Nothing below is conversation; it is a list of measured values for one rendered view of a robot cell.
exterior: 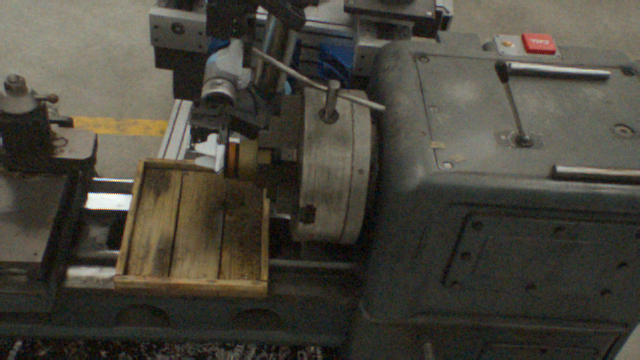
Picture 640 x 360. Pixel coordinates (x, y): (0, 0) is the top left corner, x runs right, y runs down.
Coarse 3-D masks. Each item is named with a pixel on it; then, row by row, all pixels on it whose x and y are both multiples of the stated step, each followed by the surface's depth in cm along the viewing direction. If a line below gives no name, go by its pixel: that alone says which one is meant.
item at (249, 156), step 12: (228, 144) 152; (240, 144) 151; (252, 144) 152; (228, 156) 150; (240, 156) 150; (252, 156) 150; (264, 156) 152; (228, 168) 150; (240, 168) 150; (252, 168) 150; (240, 180) 153; (252, 180) 152
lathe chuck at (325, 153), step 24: (312, 96) 146; (312, 120) 142; (336, 120) 142; (312, 144) 140; (336, 144) 141; (312, 168) 140; (336, 168) 140; (312, 192) 141; (336, 192) 141; (336, 216) 144; (312, 240) 151; (336, 240) 151
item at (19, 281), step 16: (80, 176) 168; (80, 192) 168; (64, 208) 160; (64, 224) 157; (64, 240) 156; (48, 256) 150; (64, 256) 157; (48, 272) 148; (0, 288) 144; (16, 288) 144; (32, 288) 145; (48, 288) 146; (0, 304) 146; (16, 304) 146; (32, 304) 147; (48, 304) 147
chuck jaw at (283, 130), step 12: (288, 96) 151; (300, 96) 153; (288, 108) 151; (300, 108) 152; (276, 120) 151; (288, 120) 152; (300, 120) 152; (264, 132) 152; (276, 132) 152; (288, 132) 152; (264, 144) 152; (276, 144) 152; (288, 144) 152
